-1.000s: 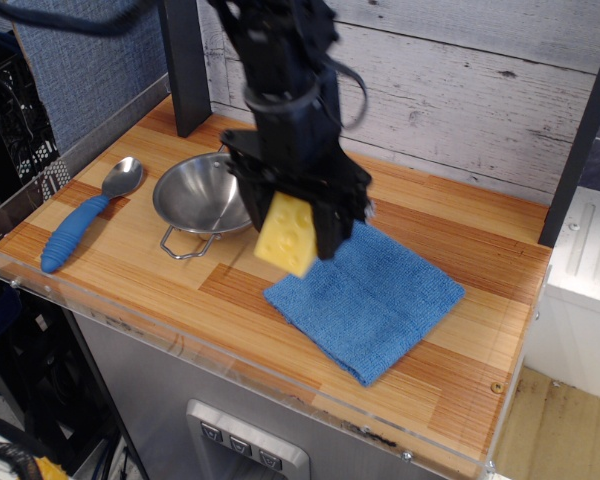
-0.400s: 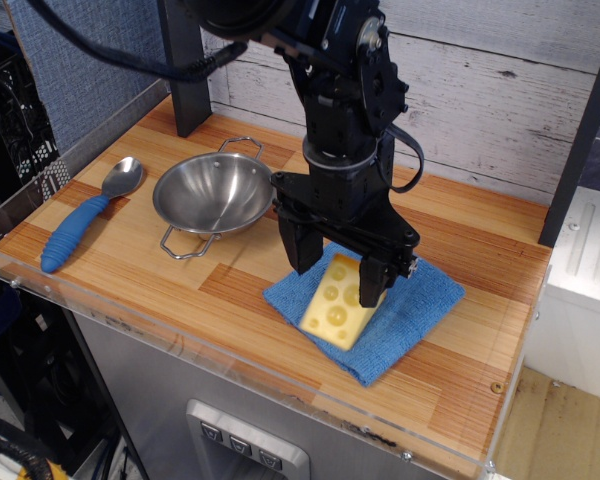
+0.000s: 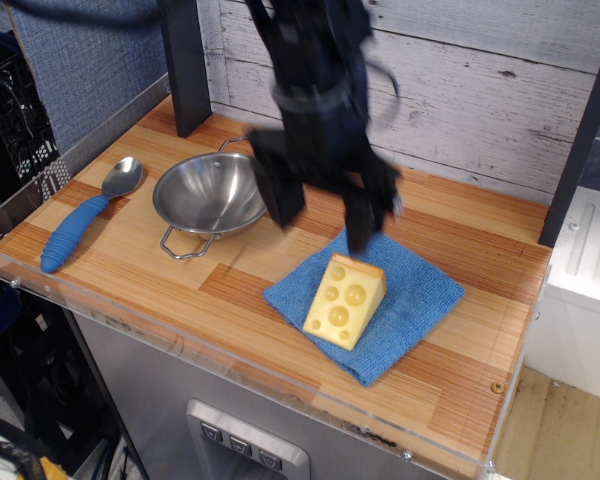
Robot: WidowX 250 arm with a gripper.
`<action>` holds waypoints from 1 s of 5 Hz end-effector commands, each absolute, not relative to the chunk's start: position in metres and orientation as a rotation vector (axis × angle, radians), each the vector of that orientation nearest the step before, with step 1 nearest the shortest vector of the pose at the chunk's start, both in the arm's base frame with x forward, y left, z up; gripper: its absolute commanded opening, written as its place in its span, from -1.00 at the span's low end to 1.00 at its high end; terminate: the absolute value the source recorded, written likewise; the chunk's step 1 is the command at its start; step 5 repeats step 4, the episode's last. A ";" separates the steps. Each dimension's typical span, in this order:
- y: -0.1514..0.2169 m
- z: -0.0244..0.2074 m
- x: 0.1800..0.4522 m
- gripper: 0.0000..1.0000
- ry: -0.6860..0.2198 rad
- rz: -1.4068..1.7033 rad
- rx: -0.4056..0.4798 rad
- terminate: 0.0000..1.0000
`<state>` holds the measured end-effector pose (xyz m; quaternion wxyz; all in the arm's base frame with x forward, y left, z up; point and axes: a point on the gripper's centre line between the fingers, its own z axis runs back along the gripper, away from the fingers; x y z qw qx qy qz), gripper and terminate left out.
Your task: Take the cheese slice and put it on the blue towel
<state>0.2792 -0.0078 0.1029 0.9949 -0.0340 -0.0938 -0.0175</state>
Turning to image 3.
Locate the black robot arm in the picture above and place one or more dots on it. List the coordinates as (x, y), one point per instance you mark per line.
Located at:
(321, 90)

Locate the black plastic crate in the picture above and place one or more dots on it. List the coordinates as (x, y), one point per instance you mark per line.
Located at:
(28, 150)

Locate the yellow toy cheese wedge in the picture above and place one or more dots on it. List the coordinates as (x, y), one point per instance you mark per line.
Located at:
(348, 296)

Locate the clear acrylic table guard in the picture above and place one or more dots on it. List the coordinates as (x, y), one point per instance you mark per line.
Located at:
(163, 331)

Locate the small steel two-handled pot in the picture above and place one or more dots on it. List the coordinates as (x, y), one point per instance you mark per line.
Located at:
(211, 195)

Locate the spoon with blue handle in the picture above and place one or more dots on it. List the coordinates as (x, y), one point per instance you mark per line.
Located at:
(122, 179)

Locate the white appliance top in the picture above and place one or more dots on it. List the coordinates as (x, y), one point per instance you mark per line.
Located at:
(575, 261)

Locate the dark right shelf post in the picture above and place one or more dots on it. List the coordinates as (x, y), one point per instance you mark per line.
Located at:
(573, 168)

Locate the silver dispenser button panel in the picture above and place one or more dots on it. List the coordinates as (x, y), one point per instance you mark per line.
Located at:
(230, 448)

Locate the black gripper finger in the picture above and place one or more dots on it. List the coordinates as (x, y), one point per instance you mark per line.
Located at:
(366, 207)
(280, 189)

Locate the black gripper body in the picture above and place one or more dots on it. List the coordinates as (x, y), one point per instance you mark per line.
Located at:
(323, 139)

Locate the blue knitted cloth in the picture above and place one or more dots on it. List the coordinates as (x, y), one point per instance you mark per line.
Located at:
(419, 295)

